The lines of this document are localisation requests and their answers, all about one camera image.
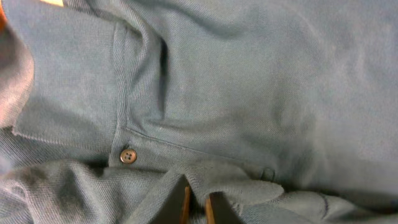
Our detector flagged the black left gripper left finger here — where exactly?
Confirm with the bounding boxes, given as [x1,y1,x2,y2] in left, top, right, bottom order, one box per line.
[150,176,191,224]

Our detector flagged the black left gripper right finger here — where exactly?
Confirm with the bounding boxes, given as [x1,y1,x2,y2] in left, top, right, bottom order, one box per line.
[205,192,243,224]

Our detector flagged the blue polo shirt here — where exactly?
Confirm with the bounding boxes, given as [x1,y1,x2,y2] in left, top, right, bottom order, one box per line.
[1,0,397,223]

